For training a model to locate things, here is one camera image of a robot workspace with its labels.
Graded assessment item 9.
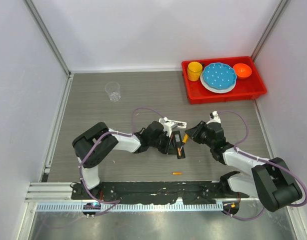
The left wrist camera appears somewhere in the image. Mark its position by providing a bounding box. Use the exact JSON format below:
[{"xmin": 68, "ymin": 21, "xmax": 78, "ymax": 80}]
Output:
[{"xmin": 158, "ymin": 117, "xmax": 180, "ymax": 137}]

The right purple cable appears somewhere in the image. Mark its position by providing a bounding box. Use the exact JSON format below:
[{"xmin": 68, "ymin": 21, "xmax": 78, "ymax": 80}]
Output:
[{"xmin": 218, "ymin": 110, "xmax": 307, "ymax": 221}]

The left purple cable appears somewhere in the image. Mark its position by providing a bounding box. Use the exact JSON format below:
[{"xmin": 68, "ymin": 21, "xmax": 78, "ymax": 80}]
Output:
[{"xmin": 78, "ymin": 107, "xmax": 169, "ymax": 216}]

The blue dotted plate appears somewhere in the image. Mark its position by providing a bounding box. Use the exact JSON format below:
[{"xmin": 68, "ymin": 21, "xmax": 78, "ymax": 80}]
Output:
[{"xmin": 201, "ymin": 62, "xmax": 237, "ymax": 90}]

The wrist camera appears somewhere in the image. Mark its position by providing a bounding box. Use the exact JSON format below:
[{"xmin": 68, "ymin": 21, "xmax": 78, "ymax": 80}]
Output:
[
  {"xmin": 158, "ymin": 117, "xmax": 180, "ymax": 137},
  {"xmin": 206, "ymin": 111, "xmax": 221, "ymax": 125}
]

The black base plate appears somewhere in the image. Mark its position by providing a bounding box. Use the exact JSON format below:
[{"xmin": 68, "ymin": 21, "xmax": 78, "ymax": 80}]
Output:
[{"xmin": 71, "ymin": 180, "xmax": 250, "ymax": 205}]

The black remote control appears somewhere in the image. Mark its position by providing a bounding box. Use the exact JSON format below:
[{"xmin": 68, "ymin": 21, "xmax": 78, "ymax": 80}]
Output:
[{"xmin": 172, "ymin": 130, "xmax": 186, "ymax": 159}]

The purple cable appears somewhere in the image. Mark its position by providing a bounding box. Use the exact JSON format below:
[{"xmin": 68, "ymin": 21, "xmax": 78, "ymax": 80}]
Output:
[
  {"xmin": 78, "ymin": 107, "xmax": 169, "ymax": 216},
  {"xmin": 218, "ymin": 110, "xmax": 307, "ymax": 221}
]

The yellow handled screwdriver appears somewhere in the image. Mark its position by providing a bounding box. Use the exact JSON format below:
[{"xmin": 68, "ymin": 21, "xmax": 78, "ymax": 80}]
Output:
[{"xmin": 180, "ymin": 134, "xmax": 189, "ymax": 151}]

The white remote with batteries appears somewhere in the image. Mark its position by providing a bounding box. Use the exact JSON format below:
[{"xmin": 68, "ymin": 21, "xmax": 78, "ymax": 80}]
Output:
[{"xmin": 158, "ymin": 118, "xmax": 187, "ymax": 129}]

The orange bowl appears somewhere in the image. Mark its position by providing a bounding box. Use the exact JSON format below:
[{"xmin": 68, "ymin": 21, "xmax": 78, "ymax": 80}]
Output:
[{"xmin": 233, "ymin": 63, "xmax": 252, "ymax": 79}]

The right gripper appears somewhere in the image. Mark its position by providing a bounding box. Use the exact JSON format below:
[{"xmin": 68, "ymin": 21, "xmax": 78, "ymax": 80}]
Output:
[{"xmin": 185, "ymin": 120, "xmax": 214, "ymax": 148}]

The pale grey plate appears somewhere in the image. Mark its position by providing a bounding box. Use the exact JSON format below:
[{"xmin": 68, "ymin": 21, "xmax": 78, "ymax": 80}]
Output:
[{"xmin": 200, "ymin": 75, "xmax": 236, "ymax": 94}]

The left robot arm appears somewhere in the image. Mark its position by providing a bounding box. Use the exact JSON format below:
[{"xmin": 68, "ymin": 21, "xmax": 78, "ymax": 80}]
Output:
[{"xmin": 72, "ymin": 118, "xmax": 178, "ymax": 200}]

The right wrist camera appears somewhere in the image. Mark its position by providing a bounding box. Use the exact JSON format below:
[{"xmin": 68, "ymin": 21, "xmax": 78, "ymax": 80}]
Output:
[{"xmin": 206, "ymin": 111, "xmax": 221, "ymax": 125}]

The red plastic tray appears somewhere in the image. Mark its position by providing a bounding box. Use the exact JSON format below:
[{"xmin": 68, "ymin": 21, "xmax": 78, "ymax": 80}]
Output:
[{"xmin": 181, "ymin": 56, "xmax": 267, "ymax": 105}]

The clear plastic cup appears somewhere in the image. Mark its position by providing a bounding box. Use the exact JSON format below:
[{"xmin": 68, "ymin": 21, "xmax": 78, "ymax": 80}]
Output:
[{"xmin": 104, "ymin": 81, "xmax": 121, "ymax": 102}]

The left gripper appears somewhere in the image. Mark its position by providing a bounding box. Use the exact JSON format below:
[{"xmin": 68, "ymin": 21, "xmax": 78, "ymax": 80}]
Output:
[{"xmin": 149, "ymin": 131, "xmax": 177, "ymax": 155}]

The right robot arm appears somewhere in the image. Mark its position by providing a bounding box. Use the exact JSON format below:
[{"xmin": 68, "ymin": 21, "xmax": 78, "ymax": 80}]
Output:
[{"xmin": 185, "ymin": 121, "xmax": 303, "ymax": 212}]

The yellow plastic cup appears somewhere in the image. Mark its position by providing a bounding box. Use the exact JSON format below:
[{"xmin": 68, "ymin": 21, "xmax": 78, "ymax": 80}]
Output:
[{"xmin": 187, "ymin": 61, "xmax": 203, "ymax": 82}]

